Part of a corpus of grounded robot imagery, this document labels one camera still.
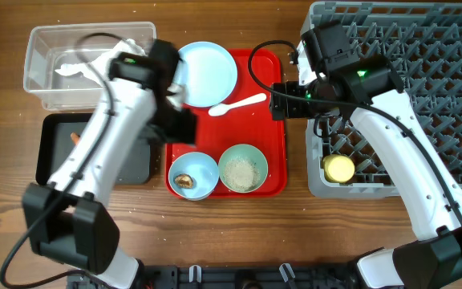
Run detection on white plastic spoon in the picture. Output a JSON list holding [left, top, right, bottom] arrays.
[[208, 93, 267, 117]]

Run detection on brown mushroom scrap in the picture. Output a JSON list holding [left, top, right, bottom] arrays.
[[174, 173, 194, 189]]

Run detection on light blue bowl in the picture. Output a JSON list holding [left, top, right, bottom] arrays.
[[167, 152, 219, 201]]

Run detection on white tissue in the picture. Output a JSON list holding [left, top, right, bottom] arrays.
[[55, 39, 146, 86]]

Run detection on light blue plate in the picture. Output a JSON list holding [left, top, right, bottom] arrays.
[[174, 41, 238, 108]]

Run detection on mint green bowl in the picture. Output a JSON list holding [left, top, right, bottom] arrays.
[[218, 144, 269, 193]]

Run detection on white rice grains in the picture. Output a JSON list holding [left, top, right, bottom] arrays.
[[223, 157, 260, 193]]

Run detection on yellow plastic cup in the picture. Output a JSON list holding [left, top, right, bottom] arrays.
[[322, 154, 355, 183]]

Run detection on orange carrot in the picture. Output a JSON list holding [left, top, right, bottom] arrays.
[[71, 132, 80, 145]]

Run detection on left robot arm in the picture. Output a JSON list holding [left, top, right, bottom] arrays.
[[16, 39, 197, 288]]

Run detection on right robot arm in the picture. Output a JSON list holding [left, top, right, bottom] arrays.
[[270, 21, 462, 288]]

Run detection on black waste tray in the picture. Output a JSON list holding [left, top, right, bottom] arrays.
[[35, 113, 152, 185]]

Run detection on grey dishwasher rack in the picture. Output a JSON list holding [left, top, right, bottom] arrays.
[[302, 1, 462, 198]]

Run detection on red serving tray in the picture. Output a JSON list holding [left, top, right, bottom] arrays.
[[164, 49, 288, 198]]

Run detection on clear plastic bin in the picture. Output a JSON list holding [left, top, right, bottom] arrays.
[[23, 22, 156, 111]]

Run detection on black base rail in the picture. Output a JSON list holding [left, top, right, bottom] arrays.
[[66, 263, 360, 289]]

